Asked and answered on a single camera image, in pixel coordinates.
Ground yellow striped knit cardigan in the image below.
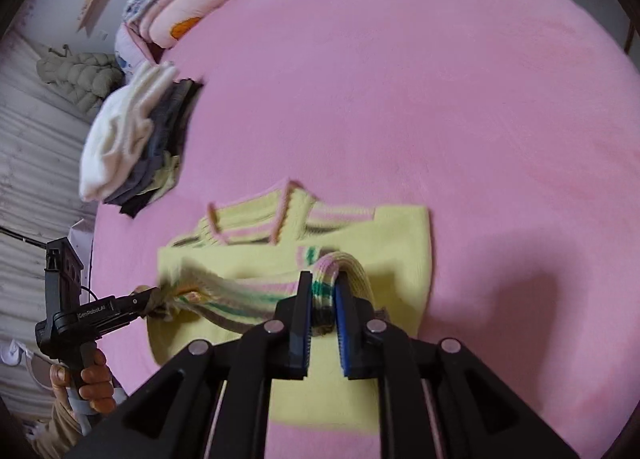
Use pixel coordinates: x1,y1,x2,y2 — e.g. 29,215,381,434
146,183,432,433

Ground folded pink cartoon quilt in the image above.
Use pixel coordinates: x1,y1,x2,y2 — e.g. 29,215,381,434
114,0,228,76

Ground pink bed sheet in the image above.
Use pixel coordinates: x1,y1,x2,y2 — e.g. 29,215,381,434
91,0,639,458

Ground person's left hand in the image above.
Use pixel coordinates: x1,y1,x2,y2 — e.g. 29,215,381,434
49,349,116,416

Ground white folded sweater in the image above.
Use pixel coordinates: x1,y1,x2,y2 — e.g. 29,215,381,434
78,62,178,202

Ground dark grey folded clothes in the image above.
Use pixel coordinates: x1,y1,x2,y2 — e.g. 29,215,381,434
103,79,203,219

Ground grey puffer jacket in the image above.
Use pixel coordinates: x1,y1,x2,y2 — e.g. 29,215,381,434
36,44,125,119

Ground white curtain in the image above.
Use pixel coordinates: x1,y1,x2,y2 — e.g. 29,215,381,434
0,24,101,420

